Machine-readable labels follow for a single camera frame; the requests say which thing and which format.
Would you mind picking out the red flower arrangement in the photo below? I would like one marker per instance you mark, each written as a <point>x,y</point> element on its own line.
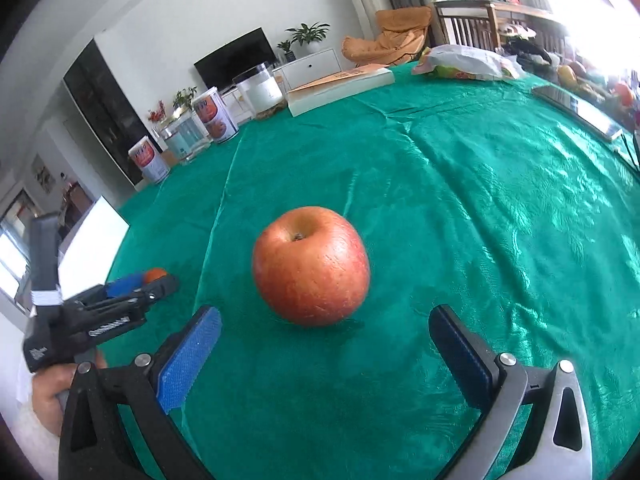
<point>157,111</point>

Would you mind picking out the white television cabinet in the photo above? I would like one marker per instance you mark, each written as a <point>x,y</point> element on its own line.
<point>312,63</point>

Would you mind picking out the clear jar with teal label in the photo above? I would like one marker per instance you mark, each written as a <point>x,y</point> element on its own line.
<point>185,136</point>

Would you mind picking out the framed wall picture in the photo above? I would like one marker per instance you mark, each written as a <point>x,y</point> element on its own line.
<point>42,174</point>

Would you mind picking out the large clear glass jar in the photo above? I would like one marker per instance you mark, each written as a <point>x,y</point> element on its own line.
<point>258,91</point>

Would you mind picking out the green plant in white pot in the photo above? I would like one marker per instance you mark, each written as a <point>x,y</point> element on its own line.
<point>184,96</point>

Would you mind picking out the printed tin can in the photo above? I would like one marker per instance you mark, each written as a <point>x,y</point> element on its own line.
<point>216,116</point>
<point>149,160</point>

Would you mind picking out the green tablecloth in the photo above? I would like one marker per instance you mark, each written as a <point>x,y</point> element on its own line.
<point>450,210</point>

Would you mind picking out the white book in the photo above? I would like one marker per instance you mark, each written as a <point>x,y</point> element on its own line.
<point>340,87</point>

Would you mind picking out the orange bean bag chair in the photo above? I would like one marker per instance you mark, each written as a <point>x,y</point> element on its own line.
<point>390,35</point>

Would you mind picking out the plastic bag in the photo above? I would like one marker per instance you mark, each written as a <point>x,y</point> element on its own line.
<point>465,62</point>

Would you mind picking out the black television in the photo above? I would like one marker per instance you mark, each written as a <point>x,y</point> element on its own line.
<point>235,60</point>

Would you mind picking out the person's left hand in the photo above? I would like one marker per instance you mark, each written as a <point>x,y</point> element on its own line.
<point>50,400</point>

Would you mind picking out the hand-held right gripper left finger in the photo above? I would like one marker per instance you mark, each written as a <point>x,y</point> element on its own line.
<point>190,355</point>

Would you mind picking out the red apple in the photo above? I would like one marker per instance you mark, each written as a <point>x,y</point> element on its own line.
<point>310,270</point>

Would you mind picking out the person's left forearm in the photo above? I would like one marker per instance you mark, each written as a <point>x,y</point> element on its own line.
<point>25,450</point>

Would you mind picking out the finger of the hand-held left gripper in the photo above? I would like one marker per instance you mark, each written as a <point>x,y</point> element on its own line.
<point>160,287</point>
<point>125,284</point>

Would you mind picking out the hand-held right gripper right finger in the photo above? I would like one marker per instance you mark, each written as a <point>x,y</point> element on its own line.
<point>460,355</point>

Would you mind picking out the large white box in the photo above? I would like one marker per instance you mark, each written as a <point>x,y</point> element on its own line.
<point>95,230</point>

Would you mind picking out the leafy potted plant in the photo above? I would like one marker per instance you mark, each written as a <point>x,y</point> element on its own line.
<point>310,34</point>

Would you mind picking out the small potted plant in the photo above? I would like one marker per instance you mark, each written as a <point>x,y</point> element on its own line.
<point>286,50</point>

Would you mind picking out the wooden chair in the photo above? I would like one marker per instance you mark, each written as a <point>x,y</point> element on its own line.
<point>465,22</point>

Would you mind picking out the red round fruit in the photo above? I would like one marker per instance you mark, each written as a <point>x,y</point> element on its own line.
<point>624,94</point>

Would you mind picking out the yellow fruit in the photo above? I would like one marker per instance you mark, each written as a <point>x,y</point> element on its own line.
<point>568,75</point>

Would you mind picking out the dark glass-front cabinet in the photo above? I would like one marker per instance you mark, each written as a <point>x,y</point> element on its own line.
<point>100,105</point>

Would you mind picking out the small orange tangerine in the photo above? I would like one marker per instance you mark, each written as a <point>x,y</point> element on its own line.
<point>156,274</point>

